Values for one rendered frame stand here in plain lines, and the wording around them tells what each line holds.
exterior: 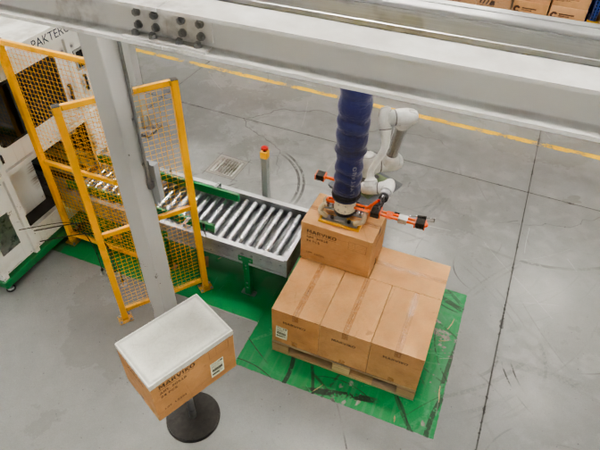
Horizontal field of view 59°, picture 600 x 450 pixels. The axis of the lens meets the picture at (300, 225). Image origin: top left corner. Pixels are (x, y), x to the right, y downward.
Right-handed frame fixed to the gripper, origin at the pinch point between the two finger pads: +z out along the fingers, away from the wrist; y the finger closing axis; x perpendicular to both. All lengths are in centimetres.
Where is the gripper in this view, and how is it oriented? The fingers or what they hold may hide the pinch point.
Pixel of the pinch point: (377, 212)
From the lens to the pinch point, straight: 414.2
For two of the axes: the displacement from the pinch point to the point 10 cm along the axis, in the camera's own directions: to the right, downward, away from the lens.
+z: -3.7, 6.2, -6.9
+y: -0.2, 7.4, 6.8
